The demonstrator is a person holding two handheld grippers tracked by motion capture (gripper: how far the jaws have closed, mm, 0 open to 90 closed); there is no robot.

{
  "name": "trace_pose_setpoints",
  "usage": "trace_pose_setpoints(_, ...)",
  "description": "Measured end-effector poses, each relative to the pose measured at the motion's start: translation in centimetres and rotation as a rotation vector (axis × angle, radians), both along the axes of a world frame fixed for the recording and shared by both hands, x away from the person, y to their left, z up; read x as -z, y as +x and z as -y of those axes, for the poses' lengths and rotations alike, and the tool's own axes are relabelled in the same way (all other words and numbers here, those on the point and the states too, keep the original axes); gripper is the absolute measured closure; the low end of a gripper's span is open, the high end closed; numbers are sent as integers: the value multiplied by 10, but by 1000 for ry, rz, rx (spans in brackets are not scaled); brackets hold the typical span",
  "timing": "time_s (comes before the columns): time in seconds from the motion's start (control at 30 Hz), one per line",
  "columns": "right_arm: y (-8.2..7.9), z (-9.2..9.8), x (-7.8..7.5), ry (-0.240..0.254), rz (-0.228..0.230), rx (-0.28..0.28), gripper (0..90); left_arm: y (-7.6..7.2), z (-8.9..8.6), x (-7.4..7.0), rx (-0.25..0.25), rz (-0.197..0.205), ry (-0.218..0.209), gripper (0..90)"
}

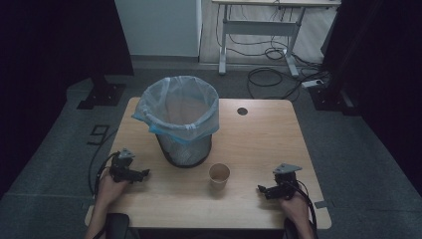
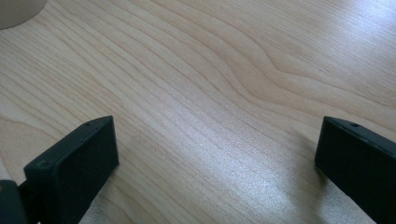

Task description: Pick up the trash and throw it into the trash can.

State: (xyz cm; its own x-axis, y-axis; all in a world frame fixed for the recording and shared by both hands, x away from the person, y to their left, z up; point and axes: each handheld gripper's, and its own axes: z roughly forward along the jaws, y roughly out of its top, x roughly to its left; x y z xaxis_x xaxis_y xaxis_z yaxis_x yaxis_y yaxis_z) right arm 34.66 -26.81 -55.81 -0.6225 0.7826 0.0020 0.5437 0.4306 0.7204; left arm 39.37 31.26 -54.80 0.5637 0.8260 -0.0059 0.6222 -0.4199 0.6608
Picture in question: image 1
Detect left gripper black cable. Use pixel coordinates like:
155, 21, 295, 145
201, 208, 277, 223
87, 151, 121, 197

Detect black curtain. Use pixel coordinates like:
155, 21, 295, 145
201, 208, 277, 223
0, 0, 135, 200
319, 0, 422, 197

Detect person's left hand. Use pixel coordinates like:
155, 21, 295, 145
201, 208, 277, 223
96, 171, 130, 209

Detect black mesh trash bin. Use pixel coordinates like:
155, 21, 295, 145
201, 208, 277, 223
154, 131, 213, 169

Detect black coiled floor cable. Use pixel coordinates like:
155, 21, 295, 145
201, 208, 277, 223
246, 67, 284, 89

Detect brown paper cup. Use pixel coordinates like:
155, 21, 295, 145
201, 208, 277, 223
208, 162, 232, 192

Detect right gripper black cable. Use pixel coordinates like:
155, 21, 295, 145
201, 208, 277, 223
292, 179, 318, 235

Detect white cabinet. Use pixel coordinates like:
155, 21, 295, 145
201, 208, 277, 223
113, 0, 204, 64

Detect white metal frame desk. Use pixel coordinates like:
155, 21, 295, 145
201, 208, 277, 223
211, 0, 342, 79

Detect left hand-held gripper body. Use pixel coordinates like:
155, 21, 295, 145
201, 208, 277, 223
108, 147, 136, 184

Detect person's left knee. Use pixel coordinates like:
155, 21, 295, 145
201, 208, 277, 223
105, 212, 141, 239

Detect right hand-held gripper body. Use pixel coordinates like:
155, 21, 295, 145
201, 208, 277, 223
272, 162, 304, 201

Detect person's right hand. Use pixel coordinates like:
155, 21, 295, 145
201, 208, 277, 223
278, 192, 312, 229

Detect white power strip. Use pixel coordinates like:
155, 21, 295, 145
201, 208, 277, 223
301, 78, 325, 90

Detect black stand base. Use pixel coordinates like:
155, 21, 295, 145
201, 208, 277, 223
308, 81, 363, 118
76, 75, 127, 111

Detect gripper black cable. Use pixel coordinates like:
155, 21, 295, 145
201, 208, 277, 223
292, 179, 318, 235
87, 151, 121, 197

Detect black cables under desk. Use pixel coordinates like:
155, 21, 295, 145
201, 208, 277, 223
215, 3, 302, 63

